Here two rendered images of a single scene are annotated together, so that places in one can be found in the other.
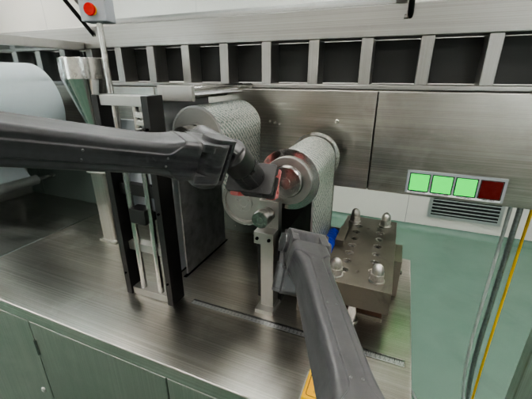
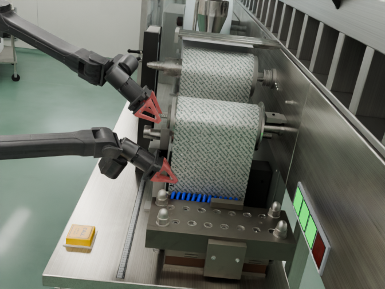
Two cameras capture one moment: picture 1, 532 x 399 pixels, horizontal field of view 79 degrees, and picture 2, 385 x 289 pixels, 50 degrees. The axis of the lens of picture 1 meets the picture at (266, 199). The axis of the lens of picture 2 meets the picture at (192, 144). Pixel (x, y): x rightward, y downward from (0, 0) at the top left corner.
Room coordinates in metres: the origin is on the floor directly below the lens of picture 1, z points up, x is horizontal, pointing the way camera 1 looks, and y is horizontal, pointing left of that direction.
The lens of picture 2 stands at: (0.30, -1.11, 1.68)
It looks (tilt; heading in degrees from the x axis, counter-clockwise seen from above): 24 degrees down; 65
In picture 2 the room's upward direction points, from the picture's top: 7 degrees clockwise
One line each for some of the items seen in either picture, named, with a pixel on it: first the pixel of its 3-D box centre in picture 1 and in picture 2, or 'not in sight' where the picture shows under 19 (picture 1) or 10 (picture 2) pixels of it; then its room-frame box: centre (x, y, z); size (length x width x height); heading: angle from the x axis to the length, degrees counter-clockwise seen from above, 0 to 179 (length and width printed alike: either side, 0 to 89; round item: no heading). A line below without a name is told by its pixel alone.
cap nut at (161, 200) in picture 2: (336, 265); (162, 196); (0.66, -0.17, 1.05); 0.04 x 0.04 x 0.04
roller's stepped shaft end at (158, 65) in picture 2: not in sight; (155, 65); (0.74, 0.21, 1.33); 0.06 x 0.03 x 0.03; 158
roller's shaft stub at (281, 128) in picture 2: not in sight; (270, 127); (0.99, -0.16, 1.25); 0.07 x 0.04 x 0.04; 158
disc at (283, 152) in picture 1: (288, 180); (175, 117); (0.72, -0.05, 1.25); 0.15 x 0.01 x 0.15; 67
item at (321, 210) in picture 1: (321, 218); (209, 172); (0.81, -0.16, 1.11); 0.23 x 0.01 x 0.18; 158
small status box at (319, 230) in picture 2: (453, 185); (308, 223); (0.87, -0.54, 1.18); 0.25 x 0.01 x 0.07; 68
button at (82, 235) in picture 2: (323, 391); (81, 234); (0.44, -0.11, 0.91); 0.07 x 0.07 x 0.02; 68
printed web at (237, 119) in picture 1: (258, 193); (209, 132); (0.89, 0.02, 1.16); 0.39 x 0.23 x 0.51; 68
